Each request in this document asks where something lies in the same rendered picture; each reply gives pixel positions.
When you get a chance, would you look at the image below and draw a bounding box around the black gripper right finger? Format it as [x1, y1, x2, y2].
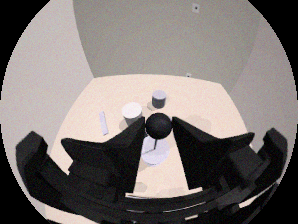
[172, 116, 255, 190]

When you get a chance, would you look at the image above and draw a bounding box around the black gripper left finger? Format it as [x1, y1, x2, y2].
[60, 116, 145, 194]

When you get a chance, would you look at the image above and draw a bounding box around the coffee press with black knob plunger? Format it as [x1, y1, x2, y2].
[141, 112, 172, 167]

